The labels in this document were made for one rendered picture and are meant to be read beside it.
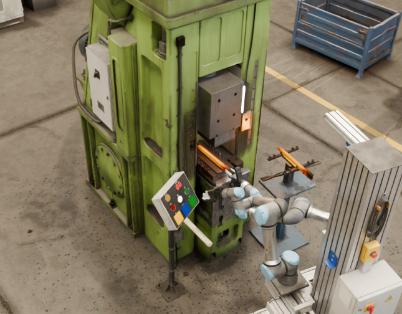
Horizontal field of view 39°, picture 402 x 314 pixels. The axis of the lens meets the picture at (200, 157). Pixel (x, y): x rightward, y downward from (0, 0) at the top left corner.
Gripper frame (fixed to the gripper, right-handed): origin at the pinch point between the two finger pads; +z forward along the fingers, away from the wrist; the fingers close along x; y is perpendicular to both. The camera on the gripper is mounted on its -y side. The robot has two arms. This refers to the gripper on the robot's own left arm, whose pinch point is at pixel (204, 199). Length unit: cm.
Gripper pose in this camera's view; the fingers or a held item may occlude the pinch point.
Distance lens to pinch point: 420.9
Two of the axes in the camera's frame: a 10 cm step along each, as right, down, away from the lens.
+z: -7.6, 1.2, 6.4
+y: -3.8, -8.8, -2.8
